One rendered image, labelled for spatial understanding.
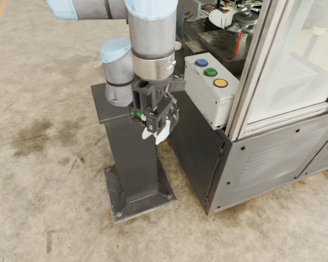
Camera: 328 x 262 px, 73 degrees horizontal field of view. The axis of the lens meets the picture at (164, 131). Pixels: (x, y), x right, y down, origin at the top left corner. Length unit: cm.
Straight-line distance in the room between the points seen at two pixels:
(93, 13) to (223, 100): 46
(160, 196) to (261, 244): 63
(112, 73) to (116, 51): 8
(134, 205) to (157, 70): 117
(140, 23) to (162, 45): 5
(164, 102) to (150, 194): 109
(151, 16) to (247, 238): 132
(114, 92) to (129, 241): 86
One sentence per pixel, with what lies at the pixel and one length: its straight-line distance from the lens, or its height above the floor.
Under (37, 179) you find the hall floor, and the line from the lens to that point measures 178.
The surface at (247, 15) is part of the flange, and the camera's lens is 117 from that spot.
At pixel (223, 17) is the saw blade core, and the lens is 118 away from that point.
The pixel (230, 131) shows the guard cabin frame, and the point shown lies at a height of 77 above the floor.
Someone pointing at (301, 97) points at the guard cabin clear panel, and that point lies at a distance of 92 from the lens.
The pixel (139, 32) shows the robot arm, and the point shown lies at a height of 120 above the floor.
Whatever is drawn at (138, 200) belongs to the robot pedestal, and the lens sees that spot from 148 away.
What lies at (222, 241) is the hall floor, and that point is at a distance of 143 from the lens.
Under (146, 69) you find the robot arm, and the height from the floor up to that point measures 114.
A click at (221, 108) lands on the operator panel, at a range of 77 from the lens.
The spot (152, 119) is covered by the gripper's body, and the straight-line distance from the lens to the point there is 43.
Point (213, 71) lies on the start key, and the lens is 83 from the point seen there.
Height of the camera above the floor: 134
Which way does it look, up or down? 47 degrees down
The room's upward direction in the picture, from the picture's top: straight up
